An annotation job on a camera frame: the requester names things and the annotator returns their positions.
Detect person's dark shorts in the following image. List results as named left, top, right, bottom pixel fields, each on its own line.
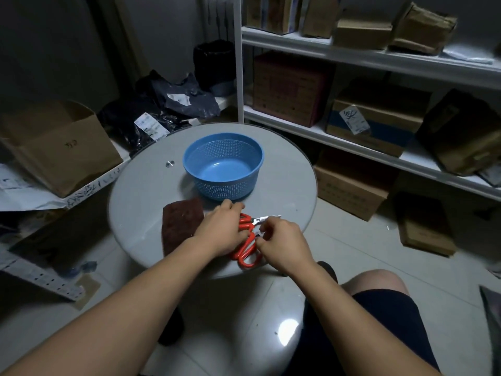
left=289, top=289, right=441, bottom=376

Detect black plastic parcel bags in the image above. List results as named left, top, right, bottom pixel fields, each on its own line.
left=97, top=69, right=222, bottom=154

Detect brown and blue cardboard box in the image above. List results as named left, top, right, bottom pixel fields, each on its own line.
left=325, top=78, right=432, bottom=158

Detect small brown cardboard box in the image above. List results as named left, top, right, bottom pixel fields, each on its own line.
left=395, top=191, right=457, bottom=257

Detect black table foot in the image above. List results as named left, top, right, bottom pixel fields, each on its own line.
left=158, top=306, right=185, bottom=347
left=316, top=261, right=339, bottom=283

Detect person's knee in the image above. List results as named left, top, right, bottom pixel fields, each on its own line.
left=340, top=269, right=410, bottom=297

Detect person's left forearm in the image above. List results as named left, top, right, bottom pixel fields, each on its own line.
left=0, top=235, right=220, bottom=376

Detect person's left hand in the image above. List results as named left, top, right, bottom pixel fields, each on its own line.
left=194, top=199, right=251, bottom=259

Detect person's right hand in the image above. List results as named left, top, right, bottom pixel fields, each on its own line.
left=254, top=216, right=314, bottom=277

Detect brown cardboard scrap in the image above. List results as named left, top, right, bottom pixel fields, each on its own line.
left=71, top=273, right=102, bottom=311

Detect white perforated shelf beam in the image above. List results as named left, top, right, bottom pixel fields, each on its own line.
left=0, top=250, right=86, bottom=302

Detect white paper sheets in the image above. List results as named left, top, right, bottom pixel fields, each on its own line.
left=0, top=163, right=68, bottom=213

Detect crumpled brown cardboard parcel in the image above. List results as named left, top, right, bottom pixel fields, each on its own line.
left=391, top=1, right=458, bottom=56

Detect blue plastic basket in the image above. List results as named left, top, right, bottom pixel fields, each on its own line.
left=182, top=132, right=265, bottom=202

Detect dark brown crumpled box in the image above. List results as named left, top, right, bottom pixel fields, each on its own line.
left=416, top=89, right=501, bottom=177

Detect open brown cardboard box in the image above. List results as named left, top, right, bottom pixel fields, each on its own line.
left=0, top=99, right=124, bottom=198

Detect brown scouring pad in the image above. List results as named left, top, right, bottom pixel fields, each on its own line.
left=162, top=197, right=205, bottom=257

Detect printed tall cardboard box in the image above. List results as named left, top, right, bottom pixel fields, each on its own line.
left=245, top=0, right=303, bottom=36

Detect plain tall cardboard box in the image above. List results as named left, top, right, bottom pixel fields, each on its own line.
left=299, top=0, right=342, bottom=39

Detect dark red printed box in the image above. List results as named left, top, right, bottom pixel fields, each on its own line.
left=252, top=51, right=334, bottom=128

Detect large printed cardboard box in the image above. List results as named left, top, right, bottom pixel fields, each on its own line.
left=313, top=148, right=397, bottom=222

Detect person's right forearm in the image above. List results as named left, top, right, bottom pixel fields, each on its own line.
left=289, top=261, right=443, bottom=376

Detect red-handled scissors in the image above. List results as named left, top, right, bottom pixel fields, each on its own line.
left=229, top=213, right=282, bottom=270

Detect white metal shelf rack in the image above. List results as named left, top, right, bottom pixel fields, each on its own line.
left=233, top=0, right=501, bottom=203

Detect black waste bin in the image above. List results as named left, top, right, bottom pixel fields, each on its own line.
left=193, top=39, right=236, bottom=97

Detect flat brown cardboard box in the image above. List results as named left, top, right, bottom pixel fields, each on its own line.
left=332, top=17, right=394, bottom=51

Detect white plastic mailer bag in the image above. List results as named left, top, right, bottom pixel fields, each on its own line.
left=442, top=44, right=495, bottom=65

